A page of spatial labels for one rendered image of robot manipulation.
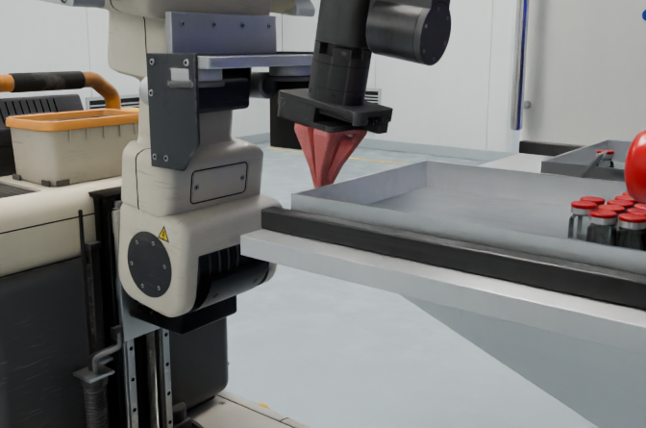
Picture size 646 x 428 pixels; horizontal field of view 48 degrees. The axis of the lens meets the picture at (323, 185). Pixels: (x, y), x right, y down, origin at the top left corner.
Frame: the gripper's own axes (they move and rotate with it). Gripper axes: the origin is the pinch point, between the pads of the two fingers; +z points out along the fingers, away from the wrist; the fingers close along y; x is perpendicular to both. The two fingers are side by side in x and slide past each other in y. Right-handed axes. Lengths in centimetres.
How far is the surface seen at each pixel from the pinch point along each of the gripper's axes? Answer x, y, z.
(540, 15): 90, -16, -18
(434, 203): 12.0, 6.9, 1.9
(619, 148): 54, 14, -2
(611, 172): 28.3, 20.6, -3.5
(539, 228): 8.5, 20.3, -0.4
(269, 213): -7.7, -0.3, 1.7
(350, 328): 151, -87, 106
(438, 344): 159, -54, 100
